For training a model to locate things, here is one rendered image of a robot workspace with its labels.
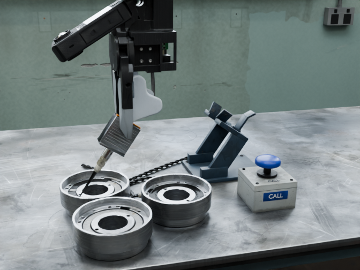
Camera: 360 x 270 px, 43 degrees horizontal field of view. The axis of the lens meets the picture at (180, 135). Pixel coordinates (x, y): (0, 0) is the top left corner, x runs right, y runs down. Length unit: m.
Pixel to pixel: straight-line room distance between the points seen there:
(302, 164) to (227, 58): 1.53
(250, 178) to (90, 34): 0.32
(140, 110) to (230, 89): 1.81
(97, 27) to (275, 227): 0.37
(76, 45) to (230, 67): 1.83
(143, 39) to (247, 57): 1.83
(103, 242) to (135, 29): 0.28
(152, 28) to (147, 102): 0.10
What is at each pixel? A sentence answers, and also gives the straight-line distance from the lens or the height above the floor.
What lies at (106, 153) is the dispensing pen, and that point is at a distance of 0.67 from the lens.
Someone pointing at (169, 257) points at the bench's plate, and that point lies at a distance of 0.61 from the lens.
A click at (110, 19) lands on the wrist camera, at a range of 0.62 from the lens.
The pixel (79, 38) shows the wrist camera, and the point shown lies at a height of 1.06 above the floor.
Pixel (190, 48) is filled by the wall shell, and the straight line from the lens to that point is 2.32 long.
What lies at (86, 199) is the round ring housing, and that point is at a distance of 0.68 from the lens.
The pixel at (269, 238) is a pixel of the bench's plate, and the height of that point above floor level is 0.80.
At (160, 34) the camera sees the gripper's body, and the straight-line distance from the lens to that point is 0.62.
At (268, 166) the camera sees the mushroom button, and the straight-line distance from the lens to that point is 0.71.
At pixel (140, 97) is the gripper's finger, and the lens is 0.64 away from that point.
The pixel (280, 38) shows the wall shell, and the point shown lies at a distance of 2.49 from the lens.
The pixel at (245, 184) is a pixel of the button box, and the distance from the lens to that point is 0.74.
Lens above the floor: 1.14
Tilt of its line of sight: 19 degrees down
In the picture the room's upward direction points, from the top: straight up
